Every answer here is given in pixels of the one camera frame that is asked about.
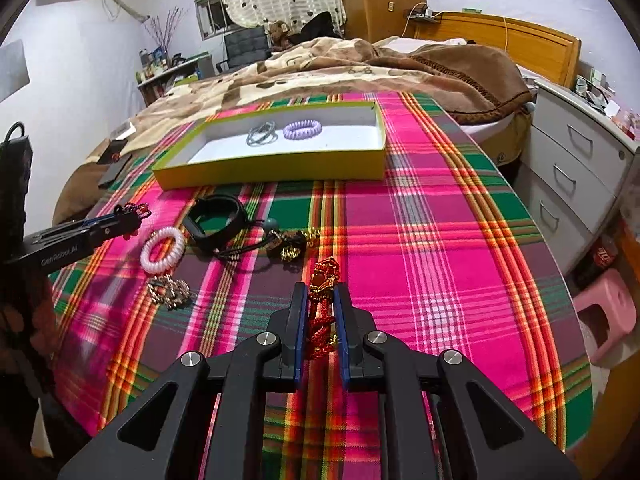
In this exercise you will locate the power strip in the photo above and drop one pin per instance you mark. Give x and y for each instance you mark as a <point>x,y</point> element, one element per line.
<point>425,15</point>

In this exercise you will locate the white tray with green rim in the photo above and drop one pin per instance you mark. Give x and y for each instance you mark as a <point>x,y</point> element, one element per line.
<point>225,145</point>

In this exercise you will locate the wooden bed headboard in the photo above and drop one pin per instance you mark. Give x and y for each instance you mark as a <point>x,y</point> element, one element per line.
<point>530,40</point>

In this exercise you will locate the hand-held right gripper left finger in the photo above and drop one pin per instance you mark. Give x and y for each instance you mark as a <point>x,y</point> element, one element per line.
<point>301,330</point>

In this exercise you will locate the orange cardboard box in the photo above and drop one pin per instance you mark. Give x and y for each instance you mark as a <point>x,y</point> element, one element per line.
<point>631,250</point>

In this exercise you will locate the white pillow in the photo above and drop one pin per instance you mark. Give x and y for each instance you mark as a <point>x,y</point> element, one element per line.
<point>425,44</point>

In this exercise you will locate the pink green plaid cloth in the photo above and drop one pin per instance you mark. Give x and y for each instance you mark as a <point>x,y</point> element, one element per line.
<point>425,240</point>

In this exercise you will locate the red bead hair clip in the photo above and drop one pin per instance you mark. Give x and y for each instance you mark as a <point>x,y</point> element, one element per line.
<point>322,280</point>

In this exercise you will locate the white nightstand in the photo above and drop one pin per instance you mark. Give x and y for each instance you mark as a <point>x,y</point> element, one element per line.
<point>575,160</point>

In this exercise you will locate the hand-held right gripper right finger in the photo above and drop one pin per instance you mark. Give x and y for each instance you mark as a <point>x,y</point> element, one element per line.
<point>341,330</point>

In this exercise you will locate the black red bead charm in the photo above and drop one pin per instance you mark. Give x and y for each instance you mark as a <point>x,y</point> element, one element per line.
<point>142,209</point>

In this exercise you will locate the white wall pipe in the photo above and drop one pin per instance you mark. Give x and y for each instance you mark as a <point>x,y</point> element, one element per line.
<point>122,2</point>

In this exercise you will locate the window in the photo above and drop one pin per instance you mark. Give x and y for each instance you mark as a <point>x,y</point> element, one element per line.
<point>212,15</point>

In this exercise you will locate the green white box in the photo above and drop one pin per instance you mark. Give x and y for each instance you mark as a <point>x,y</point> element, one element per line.
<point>598,77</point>

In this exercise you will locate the black cloth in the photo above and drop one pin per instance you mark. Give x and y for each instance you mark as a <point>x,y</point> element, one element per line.
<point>315,25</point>

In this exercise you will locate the black chair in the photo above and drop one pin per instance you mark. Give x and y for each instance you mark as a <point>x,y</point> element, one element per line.
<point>245,45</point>

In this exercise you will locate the black pouch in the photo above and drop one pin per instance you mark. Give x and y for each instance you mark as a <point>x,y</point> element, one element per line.
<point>111,151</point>

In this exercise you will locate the white shelf with bottles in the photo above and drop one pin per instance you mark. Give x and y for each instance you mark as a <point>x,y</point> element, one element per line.
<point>170,72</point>

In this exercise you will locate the pink box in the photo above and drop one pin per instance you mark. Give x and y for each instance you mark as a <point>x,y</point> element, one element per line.
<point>627,125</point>

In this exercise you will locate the purple decorative branches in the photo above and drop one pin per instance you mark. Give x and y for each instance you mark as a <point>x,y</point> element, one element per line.
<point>167,27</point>

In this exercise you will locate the brown teddy bear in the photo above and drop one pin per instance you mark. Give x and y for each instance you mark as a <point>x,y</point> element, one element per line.
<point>278,34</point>

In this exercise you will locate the bed with brown blanket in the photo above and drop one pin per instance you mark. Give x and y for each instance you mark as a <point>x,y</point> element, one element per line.
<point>350,65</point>

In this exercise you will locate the black phone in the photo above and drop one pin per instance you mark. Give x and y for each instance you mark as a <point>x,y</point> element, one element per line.
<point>115,171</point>

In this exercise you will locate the pink plastic stool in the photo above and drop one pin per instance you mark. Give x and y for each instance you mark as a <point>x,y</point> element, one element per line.
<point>607,300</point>

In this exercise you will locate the gold bangle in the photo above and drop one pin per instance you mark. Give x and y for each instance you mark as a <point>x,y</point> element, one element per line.
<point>289,252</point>

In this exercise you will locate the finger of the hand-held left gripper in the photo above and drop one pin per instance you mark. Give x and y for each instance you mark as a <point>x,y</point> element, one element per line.
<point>100,222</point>
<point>122,230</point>

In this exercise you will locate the red soda can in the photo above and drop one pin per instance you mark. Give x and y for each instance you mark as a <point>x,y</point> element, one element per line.
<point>605,255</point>

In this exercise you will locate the small white card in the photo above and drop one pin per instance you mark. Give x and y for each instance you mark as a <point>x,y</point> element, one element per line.
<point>611,108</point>

